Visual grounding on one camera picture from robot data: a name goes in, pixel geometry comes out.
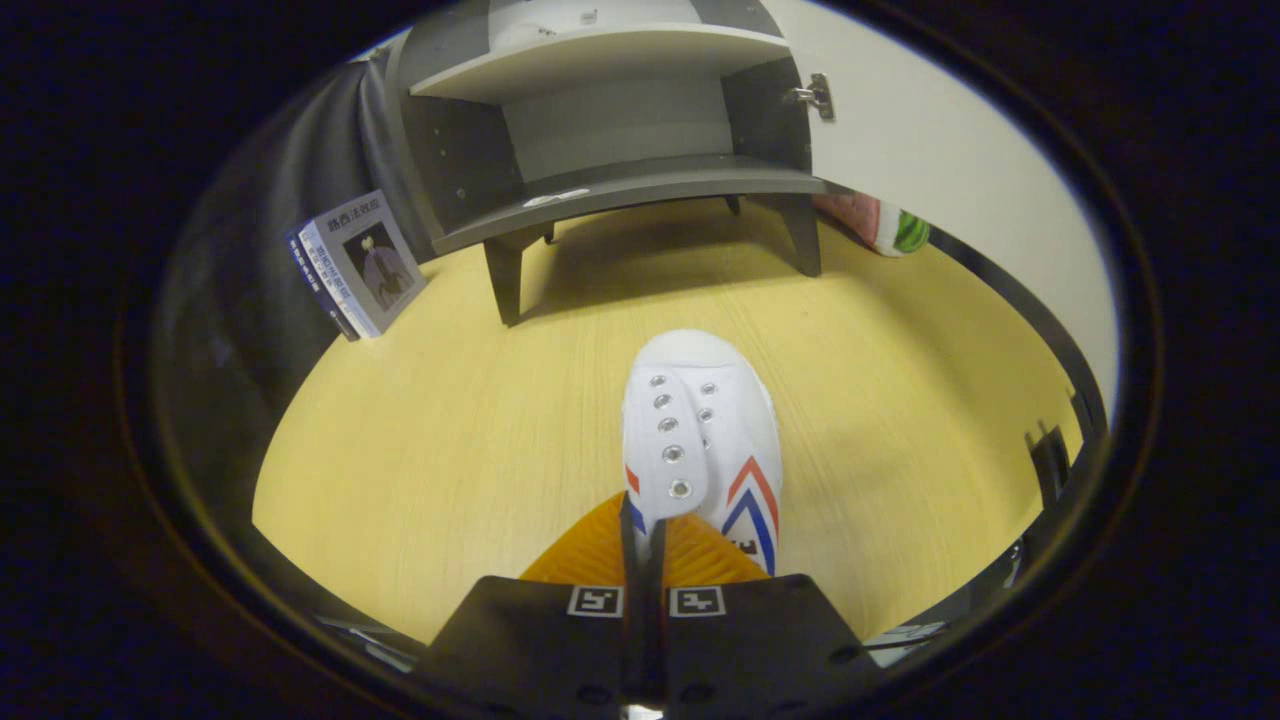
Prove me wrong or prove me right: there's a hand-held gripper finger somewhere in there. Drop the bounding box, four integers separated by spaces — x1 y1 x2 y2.
645 510 881 716
415 490 646 716

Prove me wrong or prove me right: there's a white striped canvas shoe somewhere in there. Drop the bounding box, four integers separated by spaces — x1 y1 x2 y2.
620 330 784 579

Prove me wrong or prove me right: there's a black door handle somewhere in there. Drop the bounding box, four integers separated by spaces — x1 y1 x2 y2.
1025 420 1073 513

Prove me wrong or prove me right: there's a grey shoe cabinet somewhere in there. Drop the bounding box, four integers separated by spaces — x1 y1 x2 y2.
385 0 851 328

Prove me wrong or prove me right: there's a metal door hinge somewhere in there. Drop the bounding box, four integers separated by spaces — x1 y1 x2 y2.
785 72 836 123

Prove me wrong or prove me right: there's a grey cover book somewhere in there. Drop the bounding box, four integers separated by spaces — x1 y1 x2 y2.
312 190 429 338

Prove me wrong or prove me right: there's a watermelon pattern object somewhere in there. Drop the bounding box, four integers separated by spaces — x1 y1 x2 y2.
815 192 931 258

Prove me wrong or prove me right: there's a black backdrop cloth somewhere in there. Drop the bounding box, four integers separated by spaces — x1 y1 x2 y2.
155 50 441 561

